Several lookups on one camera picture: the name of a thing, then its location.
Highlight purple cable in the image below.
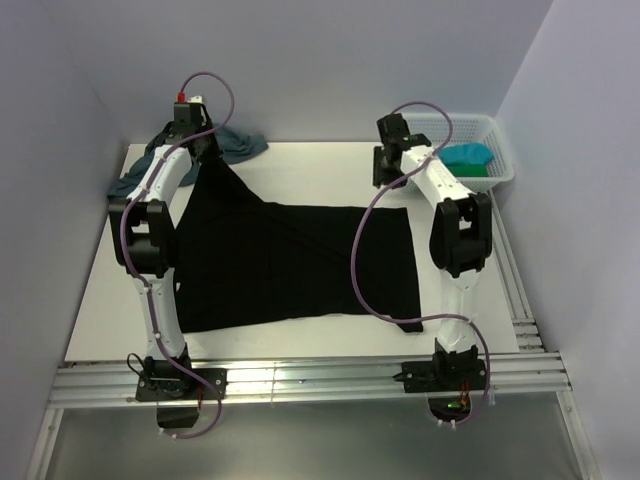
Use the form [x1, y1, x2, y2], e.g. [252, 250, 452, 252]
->
[350, 101, 492, 430]
[120, 72, 236, 441]

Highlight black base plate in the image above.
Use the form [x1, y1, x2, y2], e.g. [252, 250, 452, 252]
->
[393, 360, 487, 393]
[135, 368, 228, 402]

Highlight black t shirt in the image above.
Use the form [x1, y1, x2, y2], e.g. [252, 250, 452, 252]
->
[174, 159, 421, 333]

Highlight grey blue crumpled t shirt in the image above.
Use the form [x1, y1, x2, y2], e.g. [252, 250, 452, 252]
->
[107, 121, 269, 200]

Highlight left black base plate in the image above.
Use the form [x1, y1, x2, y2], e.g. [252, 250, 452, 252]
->
[135, 368, 228, 402]

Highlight aluminium rail frame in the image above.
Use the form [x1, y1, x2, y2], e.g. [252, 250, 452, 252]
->
[24, 139, 601, 480]

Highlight rolled turquoise t shirt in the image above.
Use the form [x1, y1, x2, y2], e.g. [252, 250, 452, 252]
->
[439, 143, 494, 165]

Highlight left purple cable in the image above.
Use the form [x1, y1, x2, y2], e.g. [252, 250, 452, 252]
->
[120, 72, 236, 441]

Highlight white plastic basket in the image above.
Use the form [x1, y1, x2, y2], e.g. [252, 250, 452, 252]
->
[401, 113, 515, 199]

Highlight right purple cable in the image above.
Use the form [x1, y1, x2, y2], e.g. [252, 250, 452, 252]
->
[350, 101, 492, 430]

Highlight rolled green t shirt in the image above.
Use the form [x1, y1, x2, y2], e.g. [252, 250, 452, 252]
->
[449, 164, 489, 178]

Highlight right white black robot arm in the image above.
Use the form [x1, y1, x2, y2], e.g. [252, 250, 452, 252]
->
[373, 113, 492, 390]

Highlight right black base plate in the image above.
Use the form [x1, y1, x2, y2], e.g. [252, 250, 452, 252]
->
[393, 360, 487, 393]

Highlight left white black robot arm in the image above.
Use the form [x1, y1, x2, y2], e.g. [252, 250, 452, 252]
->
[108, 92, 219, 399]

